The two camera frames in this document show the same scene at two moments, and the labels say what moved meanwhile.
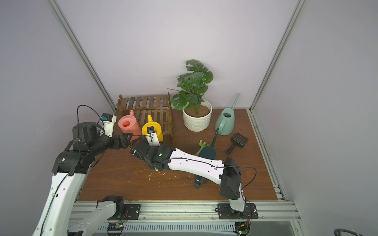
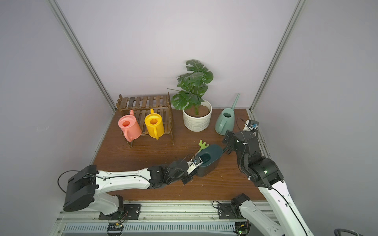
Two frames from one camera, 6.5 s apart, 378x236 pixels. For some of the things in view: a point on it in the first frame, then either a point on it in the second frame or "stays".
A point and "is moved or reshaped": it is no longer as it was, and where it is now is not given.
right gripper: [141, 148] -> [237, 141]
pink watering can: [130, 125] stays
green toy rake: [202, 145] stays
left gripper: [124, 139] -> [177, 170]
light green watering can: [225, 120] stays
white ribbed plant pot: [198, 123] stays
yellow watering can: [152, 123] is moved or reshaped
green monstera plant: [193, 85] stays
